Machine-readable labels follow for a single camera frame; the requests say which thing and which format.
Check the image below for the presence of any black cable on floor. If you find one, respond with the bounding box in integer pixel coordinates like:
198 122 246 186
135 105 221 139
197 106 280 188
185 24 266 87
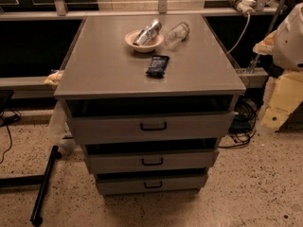
0 107 23 165

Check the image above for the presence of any clear plastic bottle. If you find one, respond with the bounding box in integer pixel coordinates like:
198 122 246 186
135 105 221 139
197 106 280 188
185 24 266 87
164 22 190 49

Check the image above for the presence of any white power cable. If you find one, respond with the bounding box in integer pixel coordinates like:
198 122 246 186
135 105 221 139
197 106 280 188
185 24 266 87
224 11 252 56

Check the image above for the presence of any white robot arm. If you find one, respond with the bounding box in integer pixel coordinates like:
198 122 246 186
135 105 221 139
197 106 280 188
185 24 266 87
253 3 303 133

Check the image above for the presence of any white power strip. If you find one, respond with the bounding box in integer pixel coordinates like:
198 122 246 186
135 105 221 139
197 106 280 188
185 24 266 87
228 0 256 15

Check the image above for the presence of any black metal stand leg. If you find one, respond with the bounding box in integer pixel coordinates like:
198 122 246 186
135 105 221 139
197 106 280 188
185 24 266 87
0 146 62 227

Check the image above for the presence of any metal railing frame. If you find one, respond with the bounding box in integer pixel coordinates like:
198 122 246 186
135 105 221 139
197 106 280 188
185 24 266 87
0 0 288 21

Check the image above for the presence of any grey drawer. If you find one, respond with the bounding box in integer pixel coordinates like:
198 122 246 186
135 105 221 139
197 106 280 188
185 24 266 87
67 112 235 145
84 149 219 174
97 174 207 195

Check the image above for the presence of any silver crushed can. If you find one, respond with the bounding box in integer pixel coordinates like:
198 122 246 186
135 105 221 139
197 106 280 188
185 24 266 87
133 19 162 46

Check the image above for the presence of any grey drawer cabinet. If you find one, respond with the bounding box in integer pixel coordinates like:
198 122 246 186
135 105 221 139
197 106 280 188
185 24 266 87
55 15 245 183

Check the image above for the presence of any black cable bundle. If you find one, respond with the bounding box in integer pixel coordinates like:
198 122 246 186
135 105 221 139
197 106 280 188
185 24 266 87
218 97 259 149

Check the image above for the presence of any grey bottom drawer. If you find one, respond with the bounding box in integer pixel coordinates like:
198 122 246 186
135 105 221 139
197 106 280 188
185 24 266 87
97 174 207 195

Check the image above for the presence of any white ceramic bowl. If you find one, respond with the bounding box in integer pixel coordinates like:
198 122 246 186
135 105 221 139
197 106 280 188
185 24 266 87
125 30 164 53

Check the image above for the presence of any grey top drawer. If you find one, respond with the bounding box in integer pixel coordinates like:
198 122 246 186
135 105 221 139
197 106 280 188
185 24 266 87
67 112 235 145

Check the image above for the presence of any grey middle drawer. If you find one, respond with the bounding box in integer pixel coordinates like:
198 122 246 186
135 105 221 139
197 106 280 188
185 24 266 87
84 149 219 174

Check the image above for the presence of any black snack packet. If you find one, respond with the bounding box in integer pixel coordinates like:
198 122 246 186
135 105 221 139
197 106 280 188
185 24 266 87
146 55 169 79

